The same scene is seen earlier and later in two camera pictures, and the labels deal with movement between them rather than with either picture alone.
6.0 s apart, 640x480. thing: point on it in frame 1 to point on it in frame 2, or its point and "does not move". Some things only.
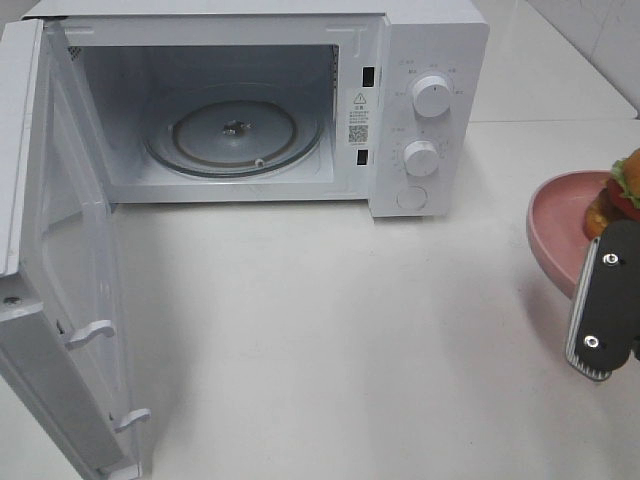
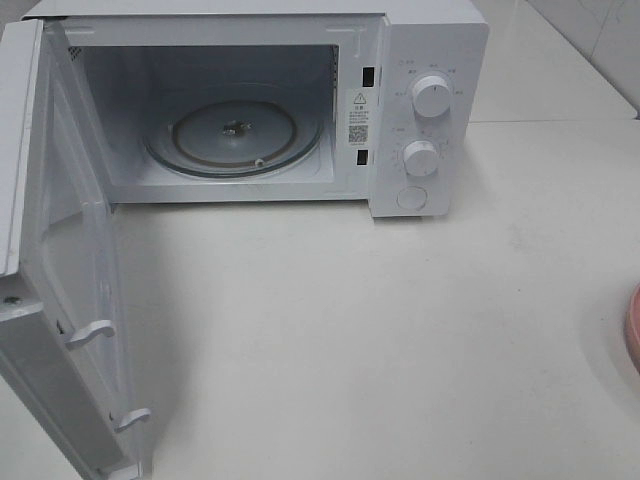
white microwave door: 59,299 does not move
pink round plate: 556,225 to 633,324
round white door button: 412,197 does not move
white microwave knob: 421,158 does not move
